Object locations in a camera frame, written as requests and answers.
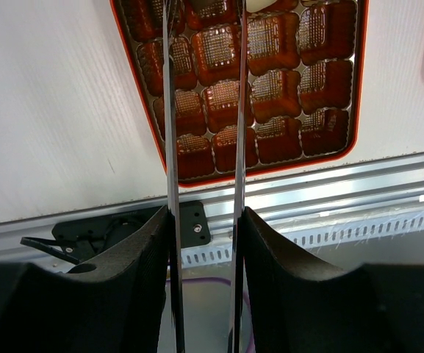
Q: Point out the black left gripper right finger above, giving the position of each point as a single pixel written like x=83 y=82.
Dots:
x=301 y=303

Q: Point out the orange chocolate box tray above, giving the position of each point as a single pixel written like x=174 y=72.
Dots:
x=305 y=63

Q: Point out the white slotted cable duct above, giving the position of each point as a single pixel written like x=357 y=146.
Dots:
x=323 y=234

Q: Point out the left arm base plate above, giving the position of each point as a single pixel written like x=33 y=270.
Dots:
x=85 y=238

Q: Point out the aluminium front rail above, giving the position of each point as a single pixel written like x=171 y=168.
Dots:
x=373 y=188

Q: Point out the white shell chocolate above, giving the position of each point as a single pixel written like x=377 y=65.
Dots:
x=254 y=6

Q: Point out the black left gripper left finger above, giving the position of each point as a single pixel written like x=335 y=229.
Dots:
x=110 y=303

